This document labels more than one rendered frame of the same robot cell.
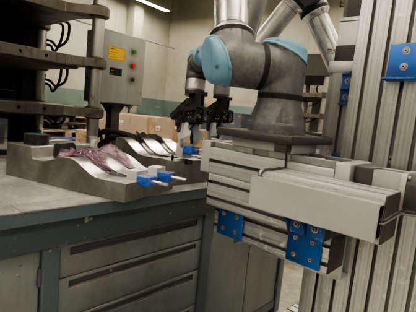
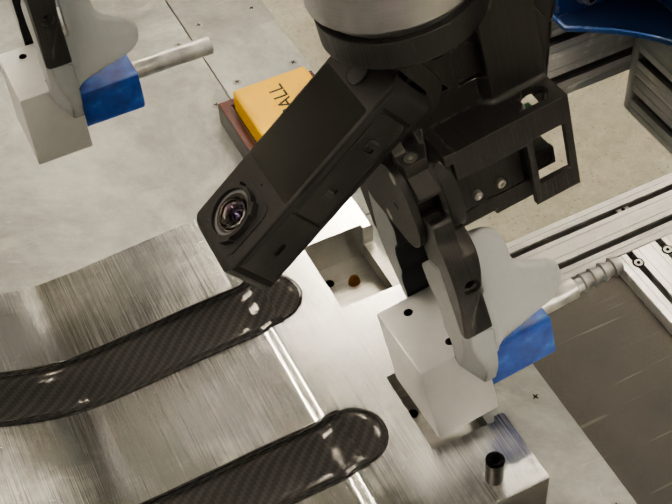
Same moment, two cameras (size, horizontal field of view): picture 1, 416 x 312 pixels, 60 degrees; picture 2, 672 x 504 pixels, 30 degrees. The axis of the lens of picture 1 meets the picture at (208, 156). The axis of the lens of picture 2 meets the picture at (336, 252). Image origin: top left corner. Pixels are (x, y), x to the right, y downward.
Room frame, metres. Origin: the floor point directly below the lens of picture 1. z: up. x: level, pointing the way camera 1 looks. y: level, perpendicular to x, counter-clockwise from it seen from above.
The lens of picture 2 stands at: (1.20, 0.46, 1.46)
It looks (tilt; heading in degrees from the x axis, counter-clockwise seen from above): 49 degrees down; 295
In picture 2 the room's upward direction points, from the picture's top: 5 degrees counter-clockwise
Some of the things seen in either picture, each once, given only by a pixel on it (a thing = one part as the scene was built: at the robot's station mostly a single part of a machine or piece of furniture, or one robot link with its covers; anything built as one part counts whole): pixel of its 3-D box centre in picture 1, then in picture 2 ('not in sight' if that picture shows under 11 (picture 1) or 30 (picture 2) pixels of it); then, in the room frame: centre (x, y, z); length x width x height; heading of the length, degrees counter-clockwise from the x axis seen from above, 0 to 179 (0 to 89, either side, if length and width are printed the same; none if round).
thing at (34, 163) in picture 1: (91, 166); not in sight; (1.20, 0.39, 0.86); 0.50 x 0.26 x 0.11; 65
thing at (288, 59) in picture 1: (280, 67); not in sight; (0.95, -0.16, 1.20); 0.13 x 0.12 x 0.14; 104
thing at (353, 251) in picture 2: not in sight; (357, 283); (1.40, 0.02, 0.87); 0.05 x 0.05 x 0.04; 48
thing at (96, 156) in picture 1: (94, 153); not in sight; (1.20, 0.39, 0.90); 0.26 x 0.18 x 0.08; 65
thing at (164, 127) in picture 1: (132, 142); not in sight; (5.75, 1.23, 0.47); 1.22 x 0.80 x 0.94; 56
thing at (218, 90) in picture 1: (221, 91); not in sight; (1.61, -0.03, 1.17); 0.08 x 0.08 x 0.05
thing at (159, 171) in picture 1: (168, 176); not in sight; (1.14, 0.12, 0.86); 0.13 x 0.05 x 0.05; 65
